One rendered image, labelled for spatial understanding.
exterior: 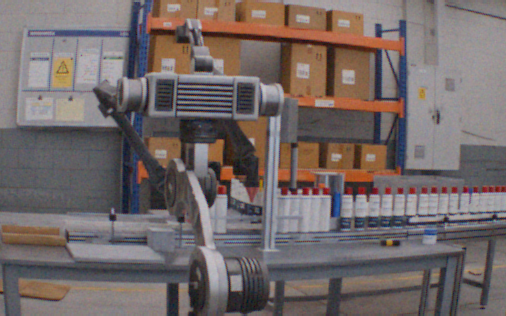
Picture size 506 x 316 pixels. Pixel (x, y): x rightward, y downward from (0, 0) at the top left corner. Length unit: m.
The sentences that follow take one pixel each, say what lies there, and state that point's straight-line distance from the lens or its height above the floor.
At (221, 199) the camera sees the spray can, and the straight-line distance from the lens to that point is 3.40.
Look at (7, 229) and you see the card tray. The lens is 3.40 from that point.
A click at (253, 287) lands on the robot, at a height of 0.89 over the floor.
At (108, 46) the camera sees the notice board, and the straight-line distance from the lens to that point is 7.65.
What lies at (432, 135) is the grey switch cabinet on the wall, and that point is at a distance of 8.74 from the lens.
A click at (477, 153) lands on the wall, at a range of 9.64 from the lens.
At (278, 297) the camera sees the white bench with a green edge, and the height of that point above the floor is 0.28.
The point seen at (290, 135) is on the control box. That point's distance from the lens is 3.33.
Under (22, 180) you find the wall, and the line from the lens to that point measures 7.69.
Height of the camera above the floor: 1.39
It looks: 3 degrees down
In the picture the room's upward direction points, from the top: 3 degrees clockwise
